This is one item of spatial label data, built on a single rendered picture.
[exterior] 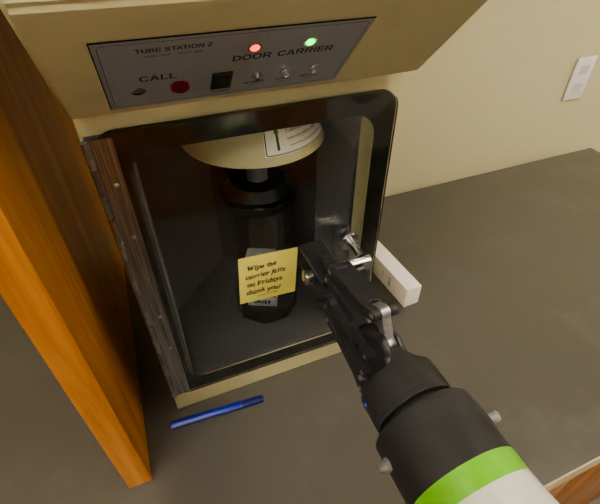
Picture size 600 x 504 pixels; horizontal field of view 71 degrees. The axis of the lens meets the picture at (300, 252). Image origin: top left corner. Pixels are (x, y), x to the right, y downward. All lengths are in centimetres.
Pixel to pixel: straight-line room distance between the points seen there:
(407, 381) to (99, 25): 33
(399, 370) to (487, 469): 10
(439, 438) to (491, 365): 46
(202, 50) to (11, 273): 21
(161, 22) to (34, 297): 23
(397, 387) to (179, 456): 39
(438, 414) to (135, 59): 33
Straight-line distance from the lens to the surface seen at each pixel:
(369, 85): 47
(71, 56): 31
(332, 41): 35
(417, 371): 38
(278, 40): 33
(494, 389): 77
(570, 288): 101
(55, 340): 43
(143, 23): 28
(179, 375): 62
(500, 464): 35
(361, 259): 51
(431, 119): 115
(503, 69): 124
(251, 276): 52
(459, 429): 35
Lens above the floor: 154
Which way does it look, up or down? 40 degrees down
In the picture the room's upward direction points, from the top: straight up
